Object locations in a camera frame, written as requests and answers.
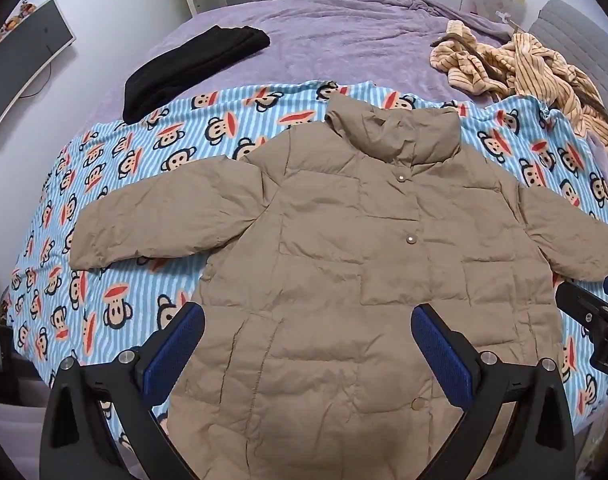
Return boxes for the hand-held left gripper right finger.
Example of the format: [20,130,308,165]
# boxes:
[411,302,577,480]

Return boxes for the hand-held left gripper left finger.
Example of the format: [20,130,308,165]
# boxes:
[41,302,205,480]

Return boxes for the khaki puffer jacket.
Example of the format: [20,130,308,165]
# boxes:
[68,92,608,480]

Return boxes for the blue striped monkey blanket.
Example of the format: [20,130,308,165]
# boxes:
[4,80,608,461]

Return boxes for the beige striped fleece garment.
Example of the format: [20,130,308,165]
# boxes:
[429,20,608,158]

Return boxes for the grey quilted headboard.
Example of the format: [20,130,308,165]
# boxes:
[529,0,608,116]

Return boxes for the black folded garment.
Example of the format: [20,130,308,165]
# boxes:
[124,25,271,123]

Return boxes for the white curved monitor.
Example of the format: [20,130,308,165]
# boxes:
[0,0,78,132]

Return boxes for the purple bedspread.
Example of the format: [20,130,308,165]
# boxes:
[104,0,608,173]

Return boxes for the small figurines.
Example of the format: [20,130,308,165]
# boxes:
[1,2,37,36]

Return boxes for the black monitor cable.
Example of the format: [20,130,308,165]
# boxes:
[21,62,53,99]

